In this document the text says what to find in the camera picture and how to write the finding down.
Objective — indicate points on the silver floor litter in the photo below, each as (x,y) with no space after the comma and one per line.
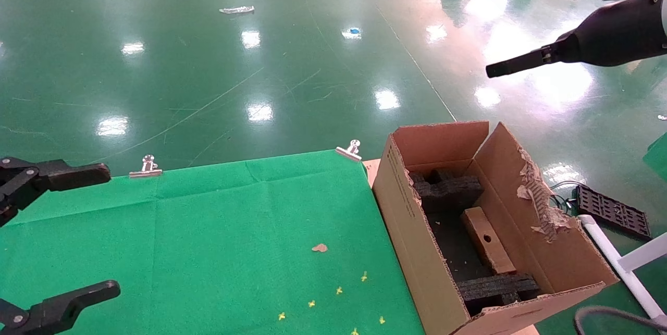
(237,10)

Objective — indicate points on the white pipe frame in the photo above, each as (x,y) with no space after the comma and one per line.
(622,267)

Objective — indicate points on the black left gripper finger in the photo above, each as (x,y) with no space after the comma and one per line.
(78,174)
(78,297)

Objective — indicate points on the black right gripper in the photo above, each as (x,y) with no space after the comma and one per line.
(620,33)

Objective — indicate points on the black plastic grid tray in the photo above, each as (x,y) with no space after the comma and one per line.
(612,210)

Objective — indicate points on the green cloth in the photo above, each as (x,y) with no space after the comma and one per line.
(208,246)
(659,158)

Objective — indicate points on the silver binder clip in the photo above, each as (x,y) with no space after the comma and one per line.
(148,172)
(348,153)

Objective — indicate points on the small brown cardboard box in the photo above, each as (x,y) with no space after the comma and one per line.
(487,241)

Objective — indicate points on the black foam base sheet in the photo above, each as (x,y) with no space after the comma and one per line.
(448,251)

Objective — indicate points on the large open cardboard carton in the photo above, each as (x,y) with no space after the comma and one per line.
(411,251)

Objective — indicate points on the small cardboard scrap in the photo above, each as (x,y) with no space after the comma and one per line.
(320,247)

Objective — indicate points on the black foam block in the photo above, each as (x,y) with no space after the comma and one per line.
(500,287)
(448,194)

